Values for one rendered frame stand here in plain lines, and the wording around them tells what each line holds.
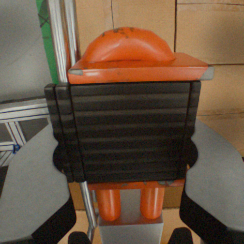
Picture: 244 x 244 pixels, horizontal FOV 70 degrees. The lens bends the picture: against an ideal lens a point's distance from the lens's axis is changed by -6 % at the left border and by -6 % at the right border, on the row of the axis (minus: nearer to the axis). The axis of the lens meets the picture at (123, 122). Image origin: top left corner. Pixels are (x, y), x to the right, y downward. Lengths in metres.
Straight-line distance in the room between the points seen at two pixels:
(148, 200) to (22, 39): 1.25
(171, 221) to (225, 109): 0.52
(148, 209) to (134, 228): 0.02
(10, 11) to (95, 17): 0.79
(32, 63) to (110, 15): 0.80
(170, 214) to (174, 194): 0.05
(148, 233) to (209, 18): 0.64
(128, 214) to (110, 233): 0.02
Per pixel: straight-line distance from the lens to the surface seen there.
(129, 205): 0.20
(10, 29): 1.36
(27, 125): 1.26
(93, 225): 0.18
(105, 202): 0.17
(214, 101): 0.79
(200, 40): 0.70
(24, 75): 1.37
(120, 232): 0.20
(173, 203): 0.44
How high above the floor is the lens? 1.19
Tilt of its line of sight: 61 degrees down
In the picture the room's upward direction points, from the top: 177 degrees clockwise
